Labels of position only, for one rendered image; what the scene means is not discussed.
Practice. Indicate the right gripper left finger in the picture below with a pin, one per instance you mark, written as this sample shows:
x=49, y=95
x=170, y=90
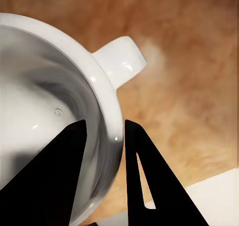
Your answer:
x=43, y=192

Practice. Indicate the coffee cup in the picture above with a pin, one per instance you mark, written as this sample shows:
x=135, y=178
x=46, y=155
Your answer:
x=48, y=81

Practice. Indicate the countertop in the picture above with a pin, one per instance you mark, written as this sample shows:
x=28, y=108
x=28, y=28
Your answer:
x=187, y=96

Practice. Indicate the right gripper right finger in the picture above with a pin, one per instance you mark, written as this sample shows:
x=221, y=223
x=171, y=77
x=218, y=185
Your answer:
x=174, y=207

